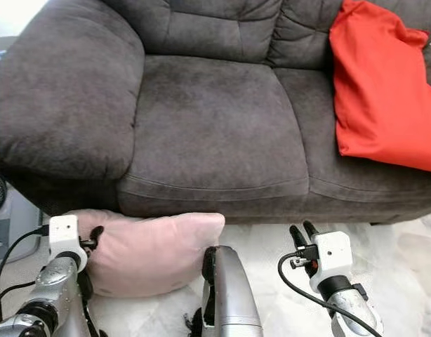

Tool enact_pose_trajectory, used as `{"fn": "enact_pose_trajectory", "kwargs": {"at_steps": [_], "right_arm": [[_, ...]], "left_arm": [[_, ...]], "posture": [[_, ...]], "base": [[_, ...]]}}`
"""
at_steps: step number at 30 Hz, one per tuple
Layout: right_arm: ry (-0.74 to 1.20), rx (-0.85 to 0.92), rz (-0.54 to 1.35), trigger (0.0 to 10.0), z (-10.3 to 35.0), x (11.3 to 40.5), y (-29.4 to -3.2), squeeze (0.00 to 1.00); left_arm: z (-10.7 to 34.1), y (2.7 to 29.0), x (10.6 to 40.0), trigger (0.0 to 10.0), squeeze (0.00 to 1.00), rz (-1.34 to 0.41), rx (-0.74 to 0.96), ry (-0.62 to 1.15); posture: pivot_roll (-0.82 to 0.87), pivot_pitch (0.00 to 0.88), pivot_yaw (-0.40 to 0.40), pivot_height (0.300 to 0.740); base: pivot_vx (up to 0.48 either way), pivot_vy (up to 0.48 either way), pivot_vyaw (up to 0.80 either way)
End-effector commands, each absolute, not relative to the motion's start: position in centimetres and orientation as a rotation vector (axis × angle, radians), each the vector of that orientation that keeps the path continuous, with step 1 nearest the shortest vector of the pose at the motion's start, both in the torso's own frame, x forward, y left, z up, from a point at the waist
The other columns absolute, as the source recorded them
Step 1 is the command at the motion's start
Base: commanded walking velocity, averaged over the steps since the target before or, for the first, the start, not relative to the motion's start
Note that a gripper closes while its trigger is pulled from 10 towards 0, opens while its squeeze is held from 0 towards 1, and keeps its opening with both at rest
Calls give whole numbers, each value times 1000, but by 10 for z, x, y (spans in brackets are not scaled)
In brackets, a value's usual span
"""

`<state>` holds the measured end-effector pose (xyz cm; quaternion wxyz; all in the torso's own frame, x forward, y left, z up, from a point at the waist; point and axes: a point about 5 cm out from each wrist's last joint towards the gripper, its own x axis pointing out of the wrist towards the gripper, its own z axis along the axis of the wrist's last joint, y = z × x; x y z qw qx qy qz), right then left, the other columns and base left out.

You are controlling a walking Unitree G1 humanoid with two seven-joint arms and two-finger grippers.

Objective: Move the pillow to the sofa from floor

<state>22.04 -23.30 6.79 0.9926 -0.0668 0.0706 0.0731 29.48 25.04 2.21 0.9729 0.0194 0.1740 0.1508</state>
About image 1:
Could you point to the pink pillow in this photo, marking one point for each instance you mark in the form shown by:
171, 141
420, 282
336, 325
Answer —
152, 253

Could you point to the silver robot leg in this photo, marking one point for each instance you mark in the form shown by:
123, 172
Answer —
233, 295

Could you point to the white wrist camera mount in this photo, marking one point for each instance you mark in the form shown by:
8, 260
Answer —
64, 234
331, 253

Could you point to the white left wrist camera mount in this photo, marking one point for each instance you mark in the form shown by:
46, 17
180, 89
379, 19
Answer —
64, 234

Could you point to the red pillow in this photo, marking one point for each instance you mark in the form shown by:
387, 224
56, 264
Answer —
384, 98

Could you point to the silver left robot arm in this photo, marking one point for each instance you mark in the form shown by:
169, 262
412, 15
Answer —
50, 288

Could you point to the grey appliance with buttons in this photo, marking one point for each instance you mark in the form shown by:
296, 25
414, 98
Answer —
15, 235

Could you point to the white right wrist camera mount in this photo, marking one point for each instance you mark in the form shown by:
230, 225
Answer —
331, 253

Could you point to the dark grey fabric sofa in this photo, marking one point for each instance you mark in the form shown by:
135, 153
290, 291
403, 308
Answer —
208, 119

